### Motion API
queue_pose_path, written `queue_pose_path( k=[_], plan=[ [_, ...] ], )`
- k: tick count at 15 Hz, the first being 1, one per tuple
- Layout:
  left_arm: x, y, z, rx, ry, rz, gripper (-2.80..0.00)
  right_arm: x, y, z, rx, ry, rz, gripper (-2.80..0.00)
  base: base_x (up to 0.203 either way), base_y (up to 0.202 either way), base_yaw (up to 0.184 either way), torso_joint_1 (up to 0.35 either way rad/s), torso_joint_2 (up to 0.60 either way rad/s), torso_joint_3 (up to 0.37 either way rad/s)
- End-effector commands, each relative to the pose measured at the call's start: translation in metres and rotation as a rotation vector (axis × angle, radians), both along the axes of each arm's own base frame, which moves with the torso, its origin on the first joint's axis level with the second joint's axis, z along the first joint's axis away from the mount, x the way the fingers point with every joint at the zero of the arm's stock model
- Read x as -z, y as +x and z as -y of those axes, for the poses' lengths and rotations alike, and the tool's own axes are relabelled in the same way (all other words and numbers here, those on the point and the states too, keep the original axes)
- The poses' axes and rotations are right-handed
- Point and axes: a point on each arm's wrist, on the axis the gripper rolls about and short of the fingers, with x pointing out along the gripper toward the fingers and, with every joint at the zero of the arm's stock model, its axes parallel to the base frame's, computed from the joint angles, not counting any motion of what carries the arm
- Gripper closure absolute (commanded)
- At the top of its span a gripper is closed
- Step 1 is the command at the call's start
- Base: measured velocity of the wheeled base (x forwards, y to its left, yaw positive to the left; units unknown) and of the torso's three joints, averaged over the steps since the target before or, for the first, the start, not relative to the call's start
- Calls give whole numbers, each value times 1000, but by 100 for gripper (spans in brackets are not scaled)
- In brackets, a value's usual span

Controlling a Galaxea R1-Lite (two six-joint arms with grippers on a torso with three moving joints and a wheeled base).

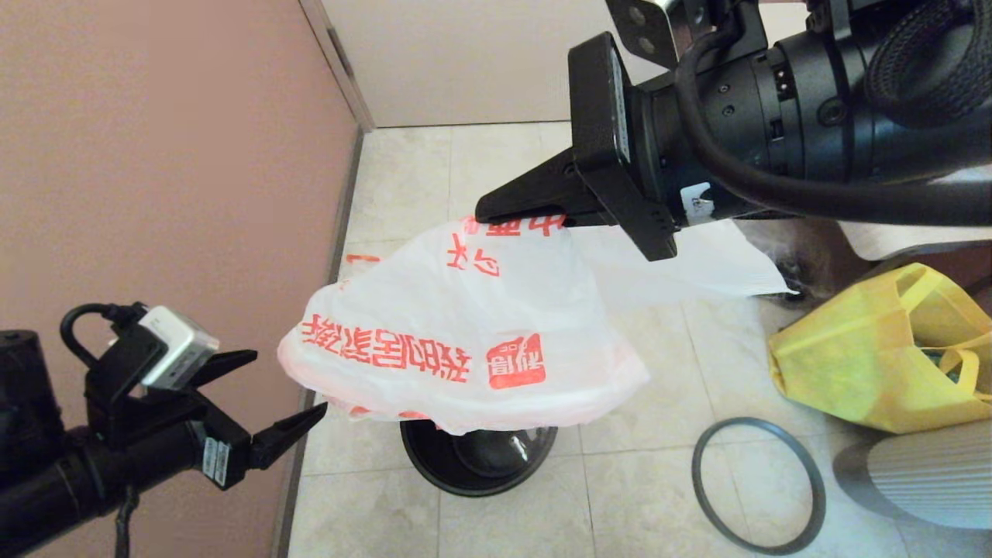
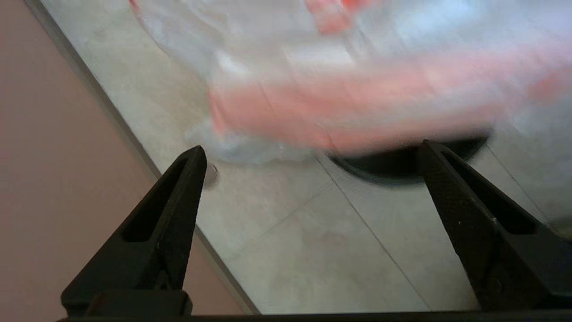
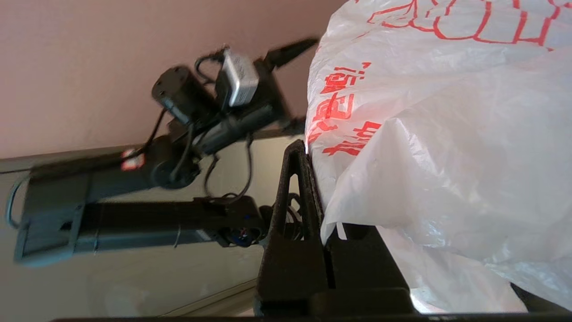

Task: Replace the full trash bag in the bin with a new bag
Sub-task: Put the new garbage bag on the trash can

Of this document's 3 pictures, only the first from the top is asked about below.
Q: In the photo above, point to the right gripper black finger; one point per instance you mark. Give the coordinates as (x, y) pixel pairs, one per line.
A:
(542, 194)

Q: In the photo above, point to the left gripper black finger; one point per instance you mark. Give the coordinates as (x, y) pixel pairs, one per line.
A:
(221, 366)
(271, 446)

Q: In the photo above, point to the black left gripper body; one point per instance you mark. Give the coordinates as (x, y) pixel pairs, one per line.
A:
(139, 457)

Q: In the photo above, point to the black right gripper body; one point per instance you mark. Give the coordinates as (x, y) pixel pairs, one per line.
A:
(736, 116)

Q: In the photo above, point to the orange print plastic bag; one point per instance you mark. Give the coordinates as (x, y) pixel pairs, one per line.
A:
(465, 310)

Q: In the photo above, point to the white plastic bag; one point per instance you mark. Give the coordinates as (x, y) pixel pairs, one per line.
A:
(363, 258)

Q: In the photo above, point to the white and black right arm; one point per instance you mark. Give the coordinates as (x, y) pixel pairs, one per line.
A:
(891, 151)

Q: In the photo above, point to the black round trash bin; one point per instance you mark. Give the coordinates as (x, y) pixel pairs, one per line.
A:
(434, 465)

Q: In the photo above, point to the clear bag with dark items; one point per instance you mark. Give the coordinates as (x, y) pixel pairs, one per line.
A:
(794, 271)

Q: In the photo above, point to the yellow fabric tote bag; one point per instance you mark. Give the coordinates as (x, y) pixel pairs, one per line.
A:
(837, 364)

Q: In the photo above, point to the white door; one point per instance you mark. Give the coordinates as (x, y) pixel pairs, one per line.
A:
(465, 62)

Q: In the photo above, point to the long dark grey baseboard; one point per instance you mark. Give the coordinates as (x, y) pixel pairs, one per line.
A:
(341, 201)

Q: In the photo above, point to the beige wood grain table top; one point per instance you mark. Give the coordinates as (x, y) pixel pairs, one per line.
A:
(914, 240)

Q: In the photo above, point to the white paper scrap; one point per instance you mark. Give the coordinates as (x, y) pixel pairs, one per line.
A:
(518, 446)

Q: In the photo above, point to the white ribbed cylinder object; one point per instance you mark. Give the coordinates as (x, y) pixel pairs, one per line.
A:
(930, 480)

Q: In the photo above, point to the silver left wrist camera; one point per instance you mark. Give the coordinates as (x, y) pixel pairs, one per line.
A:
(182, 349)

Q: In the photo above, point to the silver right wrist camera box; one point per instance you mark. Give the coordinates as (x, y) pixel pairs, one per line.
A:
(647, 31)

